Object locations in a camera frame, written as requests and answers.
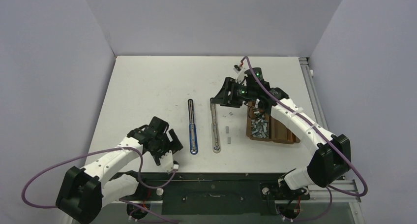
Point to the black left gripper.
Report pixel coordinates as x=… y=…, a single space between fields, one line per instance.
x=173 y=145

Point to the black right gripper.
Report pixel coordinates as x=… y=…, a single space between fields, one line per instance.
x=224 y=98

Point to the brown wooden tray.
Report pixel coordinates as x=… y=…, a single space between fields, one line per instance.
x=278 y=133

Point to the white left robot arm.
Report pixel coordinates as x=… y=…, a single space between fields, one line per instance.
x=85 y=191

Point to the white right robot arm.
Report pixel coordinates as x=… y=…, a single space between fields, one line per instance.
x=330 y=153

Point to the pile of grey staples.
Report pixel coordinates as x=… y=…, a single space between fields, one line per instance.
x=259 y=126

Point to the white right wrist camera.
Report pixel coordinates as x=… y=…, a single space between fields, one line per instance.
x=240 y=71

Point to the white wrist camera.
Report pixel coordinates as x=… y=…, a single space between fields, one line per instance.
x=240 y=71
x=167 y=162

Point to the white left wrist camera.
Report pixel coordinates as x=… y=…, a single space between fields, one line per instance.
x=167 y=162

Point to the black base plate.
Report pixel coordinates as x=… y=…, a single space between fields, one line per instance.
x=224 y=194

